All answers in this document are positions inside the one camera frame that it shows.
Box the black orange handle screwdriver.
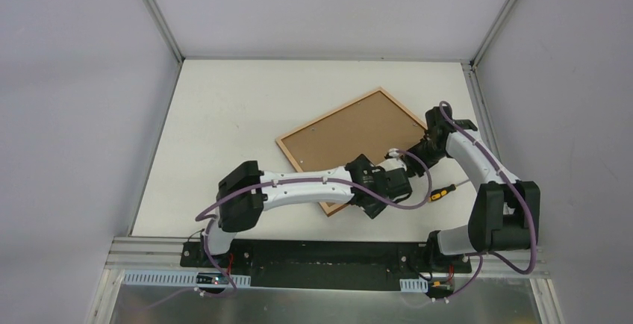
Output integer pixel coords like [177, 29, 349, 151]
[429, 180, 470, 202]

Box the brown wooden photo frame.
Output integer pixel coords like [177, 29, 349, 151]
[275, 87, 429, 218]

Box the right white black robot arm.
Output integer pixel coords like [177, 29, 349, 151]
[403, 102, 540, 273]

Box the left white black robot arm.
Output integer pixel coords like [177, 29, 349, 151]
[196, 155, 412, 268]

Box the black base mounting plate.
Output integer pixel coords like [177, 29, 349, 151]
[179, 238, 472, 292]

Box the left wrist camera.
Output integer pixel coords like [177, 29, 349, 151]
[385, 148, 402, 159]

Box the right white cable duct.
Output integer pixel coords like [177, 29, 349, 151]
[399, 278, 428, 293]

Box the white cable duct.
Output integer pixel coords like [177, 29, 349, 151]
[122, 270, 252, 289]
[399, 278, 428, 293]

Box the aluminium front rail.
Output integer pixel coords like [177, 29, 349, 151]
[105, 237, 551, 278]

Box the left white cable duct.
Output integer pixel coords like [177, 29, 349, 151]
[122, 270, 252, 289]

